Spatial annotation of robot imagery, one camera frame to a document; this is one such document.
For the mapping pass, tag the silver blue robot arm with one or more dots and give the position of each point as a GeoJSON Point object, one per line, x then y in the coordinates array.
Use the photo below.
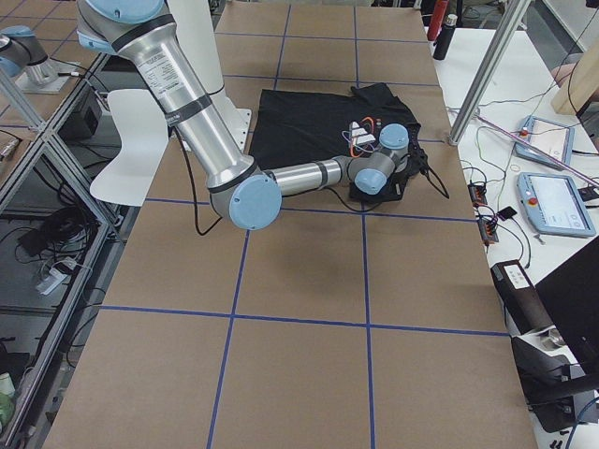
{"type": "Point", "coordinates": [145, 33]}
{"type": "Point", "coordinates": [22, 52]}

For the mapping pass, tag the red bottle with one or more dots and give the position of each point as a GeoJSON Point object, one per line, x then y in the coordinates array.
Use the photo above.
{"type": "Point", "coordinates": [436, 20]}

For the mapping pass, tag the near teach pendant tablet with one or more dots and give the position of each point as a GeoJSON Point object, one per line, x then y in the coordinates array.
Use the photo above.
{"type": "Point", "coordinates": [553, 205]}

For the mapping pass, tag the black graphic t-shirt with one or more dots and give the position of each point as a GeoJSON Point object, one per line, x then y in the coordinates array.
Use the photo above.
{"type": "Point", "coordinates": [312, 141]}

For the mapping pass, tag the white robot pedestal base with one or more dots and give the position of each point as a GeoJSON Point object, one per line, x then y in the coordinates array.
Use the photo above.
{"type": "Point", "coordinates": [240, 127]}

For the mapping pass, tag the teach pendant tablet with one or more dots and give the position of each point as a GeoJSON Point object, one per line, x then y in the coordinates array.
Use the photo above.
{"type": "Point", "coordinates": [550, 137]}
{"type": "Point", "coordinates": [553, 205]}

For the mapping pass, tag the black bottle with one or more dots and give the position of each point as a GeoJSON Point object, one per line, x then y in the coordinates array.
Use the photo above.
{"type": "Point", "coordinates": [442, 42]}

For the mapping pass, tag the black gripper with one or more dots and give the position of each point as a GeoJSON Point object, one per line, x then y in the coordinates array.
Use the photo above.
{"type": "Point", "coordinates": [408, 165]}

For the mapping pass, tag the far teach pendant tablet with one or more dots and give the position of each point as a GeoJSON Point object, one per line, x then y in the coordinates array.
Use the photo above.
{"type": "Point", "coordinates": [550, 137]}

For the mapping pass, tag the aluminium frame post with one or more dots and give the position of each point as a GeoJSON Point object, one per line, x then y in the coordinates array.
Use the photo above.
{"type": "Point", "coordinates": [506, 29]}

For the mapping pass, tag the black box with label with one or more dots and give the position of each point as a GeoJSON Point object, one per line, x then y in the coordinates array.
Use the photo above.
{"type": "Point", "coordinates": [519, 296]}

